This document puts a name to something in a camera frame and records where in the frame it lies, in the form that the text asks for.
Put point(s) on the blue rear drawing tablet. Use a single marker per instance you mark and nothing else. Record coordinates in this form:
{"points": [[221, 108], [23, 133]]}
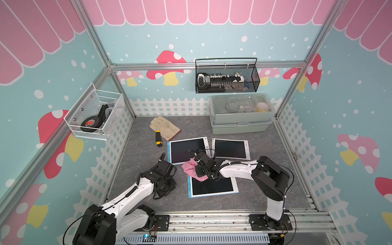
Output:
{"points": [[178, 150]]}

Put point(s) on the clear wall bin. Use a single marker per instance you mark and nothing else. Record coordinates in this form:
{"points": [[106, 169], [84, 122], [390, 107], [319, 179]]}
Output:
{"points": [[104, 104]]}

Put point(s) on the yellow black utility knife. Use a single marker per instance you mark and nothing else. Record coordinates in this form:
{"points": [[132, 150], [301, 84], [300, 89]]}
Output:
{"points": [[159, 142]]}

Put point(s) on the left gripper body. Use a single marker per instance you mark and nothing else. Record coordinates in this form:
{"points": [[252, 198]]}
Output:
{"points": [[168, 186]]}

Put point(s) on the small green circuit board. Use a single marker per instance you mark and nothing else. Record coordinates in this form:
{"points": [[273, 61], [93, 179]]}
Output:
{"points": [[149, 238]]}

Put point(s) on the green plastic storage box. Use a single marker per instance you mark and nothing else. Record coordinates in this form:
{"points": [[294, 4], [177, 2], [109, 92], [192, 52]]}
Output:
{"points": [[233, 114]]}

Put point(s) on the blue drawing tablet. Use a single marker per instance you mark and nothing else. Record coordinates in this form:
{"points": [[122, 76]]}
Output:
{"points": [[208, 188], [178, 150]]}

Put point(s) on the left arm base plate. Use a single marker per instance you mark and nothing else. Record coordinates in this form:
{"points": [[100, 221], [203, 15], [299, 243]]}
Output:
{"points": [[157, 223]]}

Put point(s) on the black wire mesh basket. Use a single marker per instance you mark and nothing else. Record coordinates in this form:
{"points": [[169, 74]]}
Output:
{"points": [[245, 67]]}

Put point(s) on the blue front drawing tablet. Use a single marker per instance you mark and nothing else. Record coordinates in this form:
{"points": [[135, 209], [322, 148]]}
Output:
{"points": [[208, 188]]}

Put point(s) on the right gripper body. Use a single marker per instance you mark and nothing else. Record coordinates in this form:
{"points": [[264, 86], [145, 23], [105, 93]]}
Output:
{"points": [[201, 173]]}

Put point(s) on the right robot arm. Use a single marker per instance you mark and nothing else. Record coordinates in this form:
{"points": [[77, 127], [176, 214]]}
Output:
{"points": [[270, 177]]}

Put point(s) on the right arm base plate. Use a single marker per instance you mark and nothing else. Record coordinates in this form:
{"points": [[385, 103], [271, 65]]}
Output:
{"points": [[262, 222]]}

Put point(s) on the black tape roll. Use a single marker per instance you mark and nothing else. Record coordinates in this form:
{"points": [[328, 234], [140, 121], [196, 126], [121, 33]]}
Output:
{"points": [[91, 124]]}

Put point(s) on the white drawing tablet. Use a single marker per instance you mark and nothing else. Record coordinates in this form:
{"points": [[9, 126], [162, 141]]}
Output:
{"points": [[231, 149]]}

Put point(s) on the white items in basket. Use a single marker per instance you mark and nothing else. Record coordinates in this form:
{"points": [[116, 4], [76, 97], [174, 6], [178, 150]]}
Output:
{"points": [[205, 81]]}

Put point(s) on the pink cleaning cloth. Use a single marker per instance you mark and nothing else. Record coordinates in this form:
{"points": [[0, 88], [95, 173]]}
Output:
{"points": [[189, 168]]}

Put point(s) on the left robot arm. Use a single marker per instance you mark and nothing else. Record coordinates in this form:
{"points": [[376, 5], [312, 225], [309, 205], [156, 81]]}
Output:
{"points": [[106, 224]]}

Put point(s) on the beige work glove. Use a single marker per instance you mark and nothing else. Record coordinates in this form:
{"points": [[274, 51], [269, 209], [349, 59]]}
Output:
{"points": [[167, 129]]}

